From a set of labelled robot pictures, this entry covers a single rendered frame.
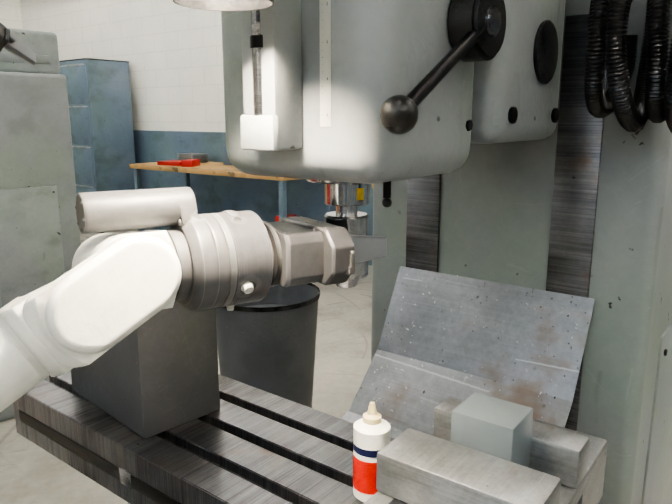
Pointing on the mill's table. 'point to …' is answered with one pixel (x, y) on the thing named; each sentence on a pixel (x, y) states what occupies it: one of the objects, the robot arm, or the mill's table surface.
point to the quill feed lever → (469, 47)
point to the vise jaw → (457, 474)
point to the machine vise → (544, 457)
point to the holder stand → (157, 372)
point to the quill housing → (361, 94)
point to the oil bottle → (363, 433)
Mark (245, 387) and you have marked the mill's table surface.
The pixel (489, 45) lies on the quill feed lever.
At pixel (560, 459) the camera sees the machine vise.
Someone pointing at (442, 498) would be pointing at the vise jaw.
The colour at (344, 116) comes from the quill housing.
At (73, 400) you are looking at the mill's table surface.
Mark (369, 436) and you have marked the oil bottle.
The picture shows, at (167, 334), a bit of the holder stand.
